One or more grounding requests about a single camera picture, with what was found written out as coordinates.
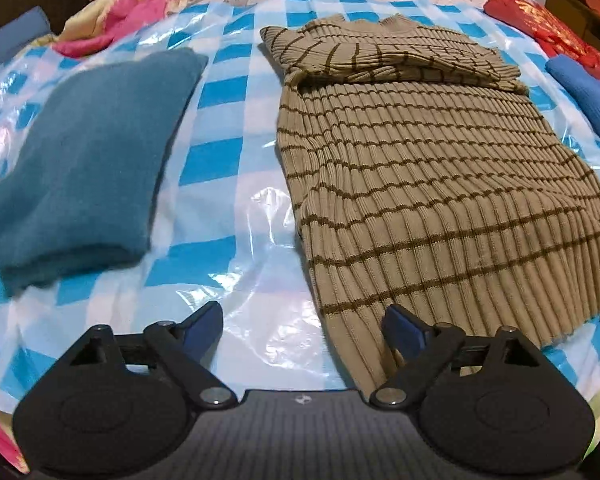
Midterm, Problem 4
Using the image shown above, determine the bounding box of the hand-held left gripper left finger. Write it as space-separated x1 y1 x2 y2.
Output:
59 301 239 409

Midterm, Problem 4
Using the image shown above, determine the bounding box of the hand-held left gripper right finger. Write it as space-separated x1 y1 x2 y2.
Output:
369 304 551 410

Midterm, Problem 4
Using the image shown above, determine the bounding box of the beige striped ribbed sweater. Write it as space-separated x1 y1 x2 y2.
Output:
259 14 600 396

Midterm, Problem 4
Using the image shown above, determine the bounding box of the blue checkered plastic sheet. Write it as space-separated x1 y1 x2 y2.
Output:
0 0 600 413

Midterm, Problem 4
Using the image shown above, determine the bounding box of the teal folded sweater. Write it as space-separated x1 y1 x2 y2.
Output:
0 49 210 297

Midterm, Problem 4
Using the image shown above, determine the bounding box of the blue folded cloth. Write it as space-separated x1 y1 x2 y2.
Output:
545 55 600 163

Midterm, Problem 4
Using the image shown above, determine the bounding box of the pink floral quilt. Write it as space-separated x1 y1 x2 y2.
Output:
52 0 191 58

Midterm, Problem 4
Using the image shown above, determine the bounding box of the red gold plastic bag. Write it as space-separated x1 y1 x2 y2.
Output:
482 0 600 96

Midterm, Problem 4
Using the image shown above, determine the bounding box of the blue pillow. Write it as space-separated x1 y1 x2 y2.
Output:
0 6 53 86

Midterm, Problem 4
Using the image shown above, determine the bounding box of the brown cardboard box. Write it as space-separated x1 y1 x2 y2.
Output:
545 0 600 56

